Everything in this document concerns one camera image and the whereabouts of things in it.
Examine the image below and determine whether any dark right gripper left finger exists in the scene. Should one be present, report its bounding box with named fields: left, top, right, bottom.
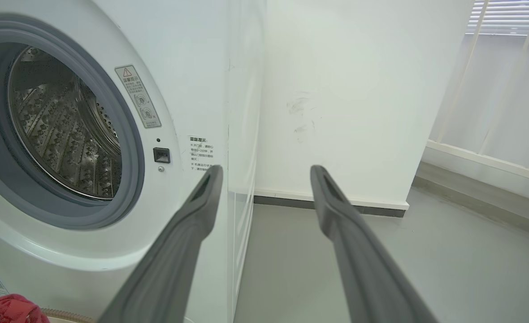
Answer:
left=99, top=165, right=224, bottom=323

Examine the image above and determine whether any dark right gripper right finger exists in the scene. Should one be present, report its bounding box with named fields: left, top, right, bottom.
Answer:
left=310, top=165, right=440, bottom=323

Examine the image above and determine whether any red garment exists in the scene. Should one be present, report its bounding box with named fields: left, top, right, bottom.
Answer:
left=0, top=294, right=50, bottom=323

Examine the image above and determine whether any cream plastic laundry basket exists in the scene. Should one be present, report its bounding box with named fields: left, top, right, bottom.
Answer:
left=40, top=307, right=97, bottom=323

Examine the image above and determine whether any stainless steel washing machine drum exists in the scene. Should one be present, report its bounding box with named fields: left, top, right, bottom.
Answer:
left=7, top=46, right=122, bottom=200

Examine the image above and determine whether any grey rubber door gasket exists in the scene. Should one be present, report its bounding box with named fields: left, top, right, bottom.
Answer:
left=0, top=13, right=145, bottom=230

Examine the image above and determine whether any printed text label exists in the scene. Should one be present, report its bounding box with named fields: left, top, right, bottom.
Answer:
left=188, top=135, right=216, bottom=173

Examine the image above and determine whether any grey warning sticker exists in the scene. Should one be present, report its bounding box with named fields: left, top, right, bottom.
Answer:
left=115, top=65, right=162, bottom=129

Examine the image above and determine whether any white front-load washing machine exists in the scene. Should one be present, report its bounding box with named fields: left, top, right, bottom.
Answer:
left=0, top=0, right=267, bottom=323

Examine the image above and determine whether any white window blind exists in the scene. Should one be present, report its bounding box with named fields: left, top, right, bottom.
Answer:
left=466, top=0, right=529, bottom=36

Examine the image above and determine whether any dark wall baseboard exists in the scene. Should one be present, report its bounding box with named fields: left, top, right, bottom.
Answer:
left=253, top=188, right=409, bottom=218

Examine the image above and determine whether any grey wall baseboard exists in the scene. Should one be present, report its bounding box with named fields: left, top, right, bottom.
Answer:
left=412, top=161, right=529, bottom=243

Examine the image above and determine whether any white window guard rail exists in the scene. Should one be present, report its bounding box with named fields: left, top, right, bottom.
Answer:
left=421, top=0, right=529, bottom=207

